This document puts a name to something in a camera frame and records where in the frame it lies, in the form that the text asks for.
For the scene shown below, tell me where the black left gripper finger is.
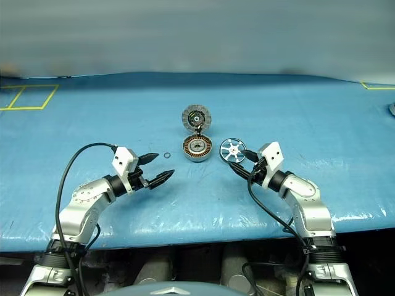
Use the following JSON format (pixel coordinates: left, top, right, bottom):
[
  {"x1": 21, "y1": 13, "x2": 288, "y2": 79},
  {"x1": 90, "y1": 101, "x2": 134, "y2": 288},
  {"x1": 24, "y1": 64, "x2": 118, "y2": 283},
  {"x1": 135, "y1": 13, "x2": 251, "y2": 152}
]
[
  {"x1": 148, "y1": 169, "x2": 176, "y2": 189},
  {"x1": 138, "y1": 152, "x2": 159, "y2": 165}
]

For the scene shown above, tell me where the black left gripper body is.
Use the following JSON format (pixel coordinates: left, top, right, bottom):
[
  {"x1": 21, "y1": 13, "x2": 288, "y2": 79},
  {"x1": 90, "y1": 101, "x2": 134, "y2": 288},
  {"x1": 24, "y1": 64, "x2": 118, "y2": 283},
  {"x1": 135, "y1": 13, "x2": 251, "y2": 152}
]
[{"x1": 131, "y1": 155, "x2": 152, "y2": 191}]

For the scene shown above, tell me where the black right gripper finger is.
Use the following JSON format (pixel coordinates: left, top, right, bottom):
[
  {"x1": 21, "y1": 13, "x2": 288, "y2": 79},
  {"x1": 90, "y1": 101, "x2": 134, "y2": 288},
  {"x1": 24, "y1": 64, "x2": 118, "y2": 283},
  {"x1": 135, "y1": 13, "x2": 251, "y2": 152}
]
[
  {"x1": 229, "y1": 164, "x2": 253, "y2": 182},
  {"x1": 241, "y1": 149, "x2": 259, "y2": 162}
]

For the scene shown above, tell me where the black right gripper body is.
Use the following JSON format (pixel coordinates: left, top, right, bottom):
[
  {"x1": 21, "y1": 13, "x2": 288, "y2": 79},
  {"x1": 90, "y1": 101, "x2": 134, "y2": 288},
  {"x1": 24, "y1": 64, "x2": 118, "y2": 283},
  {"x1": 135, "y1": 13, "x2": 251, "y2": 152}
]
[{"x1": 247, "y1": 156, "x2": 268, "y2": 185}]

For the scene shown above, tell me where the spoked silver rotor bell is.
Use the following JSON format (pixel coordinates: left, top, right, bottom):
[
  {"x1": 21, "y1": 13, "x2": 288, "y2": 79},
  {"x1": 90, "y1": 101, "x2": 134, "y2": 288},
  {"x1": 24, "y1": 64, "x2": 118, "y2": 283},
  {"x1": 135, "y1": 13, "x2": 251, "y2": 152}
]
[{"x1": 219, "y1": 137, "x2": 248, "y2": 163}]

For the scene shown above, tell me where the motor stator with copper windings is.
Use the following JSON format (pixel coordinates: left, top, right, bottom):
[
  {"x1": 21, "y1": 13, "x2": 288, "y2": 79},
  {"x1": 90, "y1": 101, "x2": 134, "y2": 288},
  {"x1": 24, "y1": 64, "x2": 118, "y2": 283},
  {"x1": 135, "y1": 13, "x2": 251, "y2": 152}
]
[{"x1": 180, "y1": 134, "x2": 214, "y2": 163}]

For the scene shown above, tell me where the finned motor end cover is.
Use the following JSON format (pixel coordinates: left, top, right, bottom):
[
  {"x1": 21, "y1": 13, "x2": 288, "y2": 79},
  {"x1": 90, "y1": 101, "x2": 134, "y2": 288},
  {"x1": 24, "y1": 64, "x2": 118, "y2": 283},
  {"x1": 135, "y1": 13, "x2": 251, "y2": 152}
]
[{"x1": 181, "y1": 104, "x2": 213, "y2": 134}]

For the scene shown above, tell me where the blue table cover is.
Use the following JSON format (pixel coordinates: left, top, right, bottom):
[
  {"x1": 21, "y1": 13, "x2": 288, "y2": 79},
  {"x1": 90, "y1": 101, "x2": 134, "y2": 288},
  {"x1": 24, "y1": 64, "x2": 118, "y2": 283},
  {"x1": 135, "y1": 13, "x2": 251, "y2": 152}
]
[{"x1": 0, "y1": 71, "x2": 395, "y2": 254}]

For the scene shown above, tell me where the grey rounded shape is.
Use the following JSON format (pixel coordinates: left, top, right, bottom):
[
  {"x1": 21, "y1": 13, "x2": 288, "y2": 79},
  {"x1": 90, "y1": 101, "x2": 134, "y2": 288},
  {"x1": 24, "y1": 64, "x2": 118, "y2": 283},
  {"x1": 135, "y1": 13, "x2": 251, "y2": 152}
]
[
  {"x1": 135, "y1": 255, "x2": 173, "y2": 286},
  {"x1": 220, "y1": 246, "x2": 257, "y2": 296}
]

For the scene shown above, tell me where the grey-blue robot torso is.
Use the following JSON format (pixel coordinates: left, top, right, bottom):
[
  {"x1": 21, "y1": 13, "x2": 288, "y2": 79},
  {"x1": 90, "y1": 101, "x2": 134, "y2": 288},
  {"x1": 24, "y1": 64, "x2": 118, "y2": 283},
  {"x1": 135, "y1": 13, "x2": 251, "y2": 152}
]
[{"x1": 106, "y1": 279, "x2": 245, "y2": 296}]

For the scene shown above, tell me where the yellow tape square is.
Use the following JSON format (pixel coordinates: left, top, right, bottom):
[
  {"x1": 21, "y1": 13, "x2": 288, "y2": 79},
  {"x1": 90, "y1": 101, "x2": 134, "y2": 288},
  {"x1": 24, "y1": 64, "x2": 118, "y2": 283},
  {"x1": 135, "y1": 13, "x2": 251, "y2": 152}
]
[{"x1": 0, "y1": 84, "x2": 60, "y2": 112}]

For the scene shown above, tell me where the yellow tape corner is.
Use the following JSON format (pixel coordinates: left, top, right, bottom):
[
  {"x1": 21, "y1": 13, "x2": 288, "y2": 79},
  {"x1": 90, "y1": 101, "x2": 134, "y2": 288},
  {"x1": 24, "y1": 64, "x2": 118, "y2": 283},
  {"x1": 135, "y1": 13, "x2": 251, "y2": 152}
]
[{"x1": 360, "y1": 81, "x2": 395, "y2": 91}]

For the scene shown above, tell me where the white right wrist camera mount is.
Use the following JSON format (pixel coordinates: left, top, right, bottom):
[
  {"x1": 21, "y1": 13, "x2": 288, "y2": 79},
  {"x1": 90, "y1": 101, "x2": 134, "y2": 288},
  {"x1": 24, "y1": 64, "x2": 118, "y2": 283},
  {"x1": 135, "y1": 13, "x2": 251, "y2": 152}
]
[{"x1": 256, "y1": 141, "x2": 285, "y2": 189}]

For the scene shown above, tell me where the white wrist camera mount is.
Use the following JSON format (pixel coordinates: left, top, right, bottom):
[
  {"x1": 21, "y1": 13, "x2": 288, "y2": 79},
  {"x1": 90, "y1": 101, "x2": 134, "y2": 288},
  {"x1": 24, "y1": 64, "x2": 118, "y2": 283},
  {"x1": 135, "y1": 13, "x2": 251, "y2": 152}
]
[
  {"x1": 256, "y1": 141, "x2": 285, "y2": 189},
  {"x1": 110, "y1": 146, "x2": 140, "y2": 194}
]

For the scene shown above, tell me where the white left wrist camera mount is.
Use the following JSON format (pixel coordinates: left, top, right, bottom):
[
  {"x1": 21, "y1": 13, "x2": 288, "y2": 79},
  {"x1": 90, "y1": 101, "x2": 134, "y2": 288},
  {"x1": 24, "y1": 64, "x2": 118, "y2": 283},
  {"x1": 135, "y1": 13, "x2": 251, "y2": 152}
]
[{"x1": 110, "y1": 146, "x2": 140, "y2": 194}]

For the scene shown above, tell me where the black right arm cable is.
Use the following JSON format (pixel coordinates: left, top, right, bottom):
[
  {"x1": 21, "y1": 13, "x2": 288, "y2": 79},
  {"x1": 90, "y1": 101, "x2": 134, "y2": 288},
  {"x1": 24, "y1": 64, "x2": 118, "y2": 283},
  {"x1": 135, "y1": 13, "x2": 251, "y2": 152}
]
[{"x1": 242, "y1": 168, "x2": 313, "y2": 296}]

